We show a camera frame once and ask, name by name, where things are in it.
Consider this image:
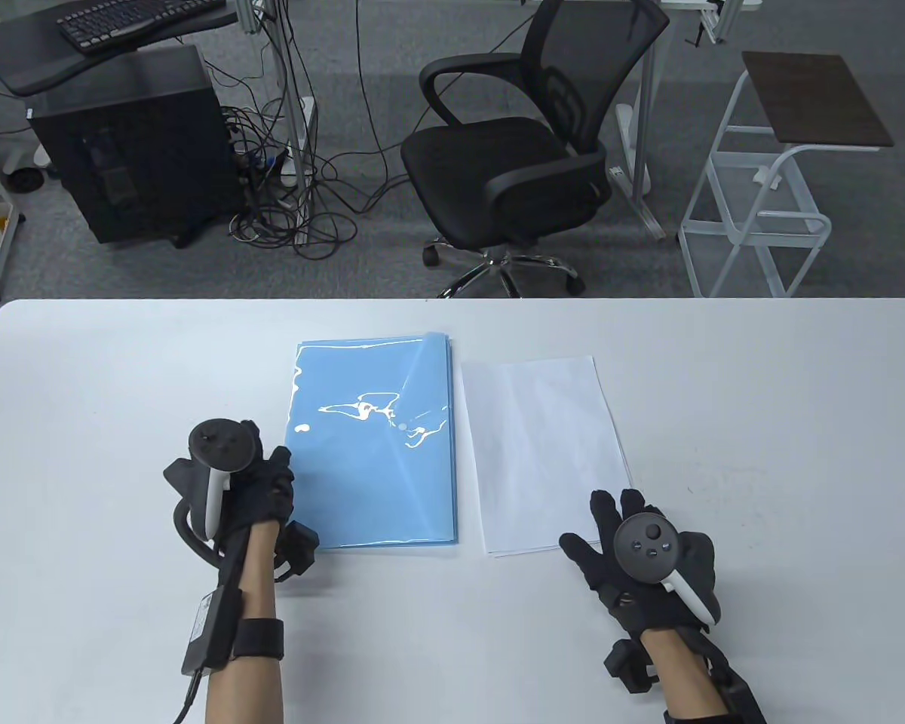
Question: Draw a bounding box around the person's left hand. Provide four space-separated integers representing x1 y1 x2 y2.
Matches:
213 419 296 560

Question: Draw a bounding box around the person's right hand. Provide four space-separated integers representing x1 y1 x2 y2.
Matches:
560 489 721 636

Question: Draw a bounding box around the blue plastic snap folder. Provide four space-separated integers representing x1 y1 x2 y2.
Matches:
283 332 459 551

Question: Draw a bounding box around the white paper sheet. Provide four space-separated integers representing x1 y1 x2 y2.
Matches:
460 356 634 559

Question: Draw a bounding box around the person's left forearm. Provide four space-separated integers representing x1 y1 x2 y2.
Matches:
205 520 286 724

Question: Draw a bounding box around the person's right forearm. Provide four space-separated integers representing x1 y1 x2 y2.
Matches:
640 626 732 724

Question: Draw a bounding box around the grey and white handheld controller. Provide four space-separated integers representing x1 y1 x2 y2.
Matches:
613 513 717 625
164 417 259 545

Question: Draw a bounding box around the black computer tower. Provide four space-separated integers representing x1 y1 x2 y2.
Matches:
29 43 244 250

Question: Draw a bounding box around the silver aluminium desk leg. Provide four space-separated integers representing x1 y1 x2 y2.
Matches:
235 0 316 246

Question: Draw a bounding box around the black mesh office chair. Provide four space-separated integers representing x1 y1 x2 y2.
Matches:
400 0 670 298

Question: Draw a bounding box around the black curved desk top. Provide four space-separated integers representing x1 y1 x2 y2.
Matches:
0 0 240 97

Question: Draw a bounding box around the black keyboard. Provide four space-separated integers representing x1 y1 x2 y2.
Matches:
57 0 227 55

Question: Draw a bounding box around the white side table brown top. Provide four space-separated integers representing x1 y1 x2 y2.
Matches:
676 51 895 299

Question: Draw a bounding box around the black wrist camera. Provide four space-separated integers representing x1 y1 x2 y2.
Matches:
605 640 659 693
275 522 321 581

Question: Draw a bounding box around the black wrist box with strap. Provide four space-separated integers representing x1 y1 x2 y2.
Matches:
703 655 767 724
181 588 285 676

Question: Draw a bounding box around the black braided cable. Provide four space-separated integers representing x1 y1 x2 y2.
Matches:
172 671 204 724

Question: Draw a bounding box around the tangle of black cables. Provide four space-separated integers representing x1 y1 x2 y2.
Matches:
207 0 423 262

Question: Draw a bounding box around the white desk frame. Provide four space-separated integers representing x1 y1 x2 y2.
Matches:
611 0 764 242

